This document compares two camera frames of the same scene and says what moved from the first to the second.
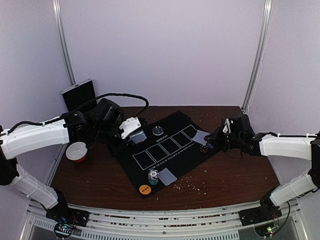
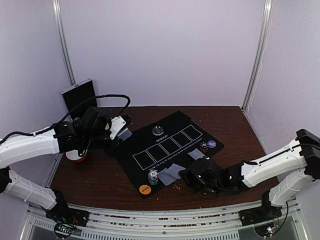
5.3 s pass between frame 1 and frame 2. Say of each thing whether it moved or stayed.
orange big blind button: stayed
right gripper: moved
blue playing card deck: moved
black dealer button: stayed
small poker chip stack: stayed
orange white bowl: stayed
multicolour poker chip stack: stayed
